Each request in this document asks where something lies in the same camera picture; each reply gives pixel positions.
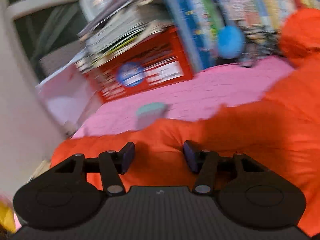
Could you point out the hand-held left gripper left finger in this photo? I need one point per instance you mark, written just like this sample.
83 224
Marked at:
128 157

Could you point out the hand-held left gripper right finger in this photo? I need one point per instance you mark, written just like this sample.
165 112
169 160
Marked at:
190 157

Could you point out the orange puffer jacket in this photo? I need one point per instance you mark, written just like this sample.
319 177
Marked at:
250 142

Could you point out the white paper sheet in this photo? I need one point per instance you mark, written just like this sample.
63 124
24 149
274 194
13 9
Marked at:
67 92

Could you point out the red plastic crate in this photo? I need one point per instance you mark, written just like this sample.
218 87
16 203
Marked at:
155 65

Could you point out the blue plush ball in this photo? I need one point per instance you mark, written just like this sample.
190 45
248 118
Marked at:
230 42

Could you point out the stack of magazines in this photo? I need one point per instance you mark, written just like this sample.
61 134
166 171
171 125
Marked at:
120 27

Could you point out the miniature bicycle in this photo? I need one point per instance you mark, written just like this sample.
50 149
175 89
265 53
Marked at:
262 45

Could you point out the yellowish object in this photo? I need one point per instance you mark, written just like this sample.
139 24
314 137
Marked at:
6 215

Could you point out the row of tall picture books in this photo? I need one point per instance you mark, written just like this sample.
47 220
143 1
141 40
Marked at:
192 20

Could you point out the row of short colourful books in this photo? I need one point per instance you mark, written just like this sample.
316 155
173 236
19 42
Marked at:
262 2

